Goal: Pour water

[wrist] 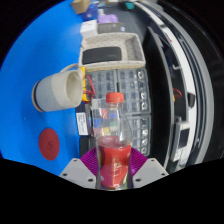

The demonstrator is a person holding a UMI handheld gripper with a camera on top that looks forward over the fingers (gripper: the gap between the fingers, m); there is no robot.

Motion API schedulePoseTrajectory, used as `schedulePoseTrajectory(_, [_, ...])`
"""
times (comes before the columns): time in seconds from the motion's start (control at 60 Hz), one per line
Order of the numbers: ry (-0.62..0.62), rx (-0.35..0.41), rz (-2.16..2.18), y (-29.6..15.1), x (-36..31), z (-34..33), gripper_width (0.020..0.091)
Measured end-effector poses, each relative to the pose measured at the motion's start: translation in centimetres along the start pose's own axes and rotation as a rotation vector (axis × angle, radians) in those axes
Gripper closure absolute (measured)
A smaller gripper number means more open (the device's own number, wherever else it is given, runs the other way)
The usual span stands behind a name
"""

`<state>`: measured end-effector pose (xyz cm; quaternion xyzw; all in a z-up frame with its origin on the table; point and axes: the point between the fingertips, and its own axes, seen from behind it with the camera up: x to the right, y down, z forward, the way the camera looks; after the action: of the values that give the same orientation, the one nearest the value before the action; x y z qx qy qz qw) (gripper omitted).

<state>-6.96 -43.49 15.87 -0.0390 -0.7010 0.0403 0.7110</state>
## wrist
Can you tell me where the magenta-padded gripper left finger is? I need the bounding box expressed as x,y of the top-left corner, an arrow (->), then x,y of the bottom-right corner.
59,147 -> 100,190

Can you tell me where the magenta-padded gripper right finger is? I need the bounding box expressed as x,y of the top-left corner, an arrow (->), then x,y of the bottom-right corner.
127,147 -> 169,190

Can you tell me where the clear bottle with red label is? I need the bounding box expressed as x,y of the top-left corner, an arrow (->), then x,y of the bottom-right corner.
95,92 -> 133,191

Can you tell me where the flat round red coaster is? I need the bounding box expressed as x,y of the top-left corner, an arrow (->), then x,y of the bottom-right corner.
38,127 -> 61,162

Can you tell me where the white oscilloscope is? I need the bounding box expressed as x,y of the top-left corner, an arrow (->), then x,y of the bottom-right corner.
173,116 -> 193,164

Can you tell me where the black box with white label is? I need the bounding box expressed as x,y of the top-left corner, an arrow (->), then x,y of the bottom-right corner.
75,99 -> 98,137

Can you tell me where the black workbench shelf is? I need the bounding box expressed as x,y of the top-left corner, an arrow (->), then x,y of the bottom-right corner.
143,3 -> 214,174

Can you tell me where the grey and white mug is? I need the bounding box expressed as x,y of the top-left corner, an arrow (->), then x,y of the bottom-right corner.
31,63 -> 84,113

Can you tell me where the small black device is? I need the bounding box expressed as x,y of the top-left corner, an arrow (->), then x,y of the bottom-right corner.
187,92 -> 197,108

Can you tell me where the yellow multimeter with red leads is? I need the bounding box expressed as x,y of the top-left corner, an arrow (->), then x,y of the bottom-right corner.
80,66 -> 97,103

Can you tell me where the black rectangular speaker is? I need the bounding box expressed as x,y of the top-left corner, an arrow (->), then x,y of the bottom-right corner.
81,46 -> 123,65

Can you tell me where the white perforated tray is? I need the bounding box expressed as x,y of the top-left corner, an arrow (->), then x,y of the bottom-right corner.
79,32 -> 147,72

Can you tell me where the small white box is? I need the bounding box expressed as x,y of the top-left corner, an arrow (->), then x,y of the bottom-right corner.
79,19 -> 99,38

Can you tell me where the dark grey box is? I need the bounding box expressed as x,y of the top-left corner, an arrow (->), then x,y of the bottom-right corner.
97,22 -> 126,34

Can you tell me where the purple container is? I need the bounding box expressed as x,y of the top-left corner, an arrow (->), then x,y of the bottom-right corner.
97,13 -> 120,24

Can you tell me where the blue box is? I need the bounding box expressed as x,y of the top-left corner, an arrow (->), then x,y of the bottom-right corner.
81,8 -> 99,22

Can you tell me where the teal object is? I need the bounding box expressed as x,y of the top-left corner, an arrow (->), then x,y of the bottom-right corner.
124,1 -> 136,10

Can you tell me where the brown cardboard box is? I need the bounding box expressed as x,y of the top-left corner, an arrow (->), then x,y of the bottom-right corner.
70,0 -> 92,15

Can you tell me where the yellow tool with red cable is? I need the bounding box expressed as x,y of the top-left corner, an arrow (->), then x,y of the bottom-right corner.
172,87 -> 184,103

